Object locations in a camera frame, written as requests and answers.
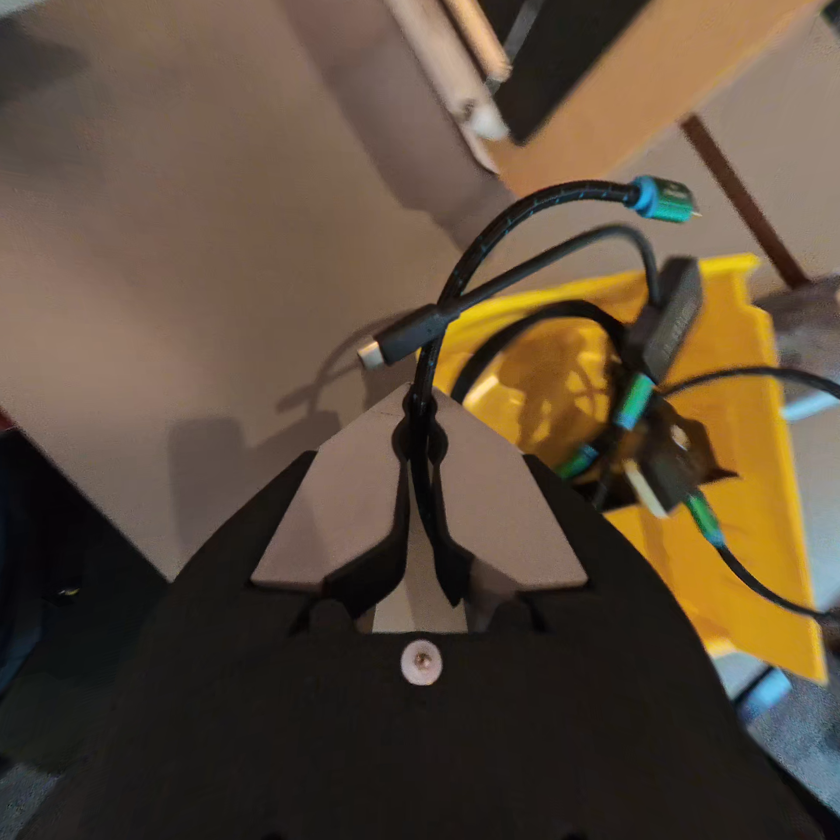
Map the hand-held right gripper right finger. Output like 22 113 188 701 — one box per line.
427 394 588 606

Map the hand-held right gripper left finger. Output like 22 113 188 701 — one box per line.
251 387 414 619

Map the black HDMI switch hub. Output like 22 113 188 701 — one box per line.
449 298 739 519

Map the green plug braided hdmi cable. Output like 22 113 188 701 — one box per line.
682 492 840 623
554 443 601 480
407 174 702 601
613 366 840 431

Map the yellow plastic bin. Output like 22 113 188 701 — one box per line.
420 252 829 686

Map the black hub adapter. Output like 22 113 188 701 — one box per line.
356 224 706 387

